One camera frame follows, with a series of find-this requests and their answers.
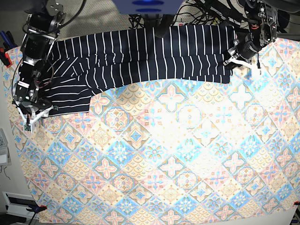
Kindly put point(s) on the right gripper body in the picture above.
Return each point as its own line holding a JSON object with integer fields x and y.
{"x": 35, "y": 109}

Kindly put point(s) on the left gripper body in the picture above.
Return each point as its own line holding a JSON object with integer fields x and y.
{"x": 244, "y": 48}

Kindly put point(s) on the navy white striped T-shirt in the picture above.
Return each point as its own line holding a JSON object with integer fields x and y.
{"x": 85, "y": 66}

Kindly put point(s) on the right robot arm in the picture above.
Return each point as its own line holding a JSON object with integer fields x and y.
{"x": 45, "y": 18}

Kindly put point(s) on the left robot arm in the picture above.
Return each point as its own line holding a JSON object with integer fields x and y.
{"x": 262, "y": 19}

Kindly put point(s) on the white device left edge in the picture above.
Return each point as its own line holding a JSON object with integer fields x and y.
{"x": 5, "y": 159}

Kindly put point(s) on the blue orange clamp upper left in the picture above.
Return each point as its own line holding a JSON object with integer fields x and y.
{"x": 9, "y": 43}

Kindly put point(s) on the blue orange clamp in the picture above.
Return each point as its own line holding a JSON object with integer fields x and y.
{"x": 9, "y": 43}
{"x": 35, "y": 208}

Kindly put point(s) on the white box lower left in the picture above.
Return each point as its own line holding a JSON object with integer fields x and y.
{"x": 18, "y": 204}

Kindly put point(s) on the blue orange clamp lower left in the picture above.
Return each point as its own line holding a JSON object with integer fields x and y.
{"x": 35, "y": 208}

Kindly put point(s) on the patterned tile tablecloth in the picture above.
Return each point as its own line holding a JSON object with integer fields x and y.
{"x": 170, "y": 152}

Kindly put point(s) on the black mount post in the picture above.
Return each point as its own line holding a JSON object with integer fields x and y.
{"x": 164, "y": 25}

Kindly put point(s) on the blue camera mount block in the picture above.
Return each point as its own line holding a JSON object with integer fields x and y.
{"x": 130, "y": 7}

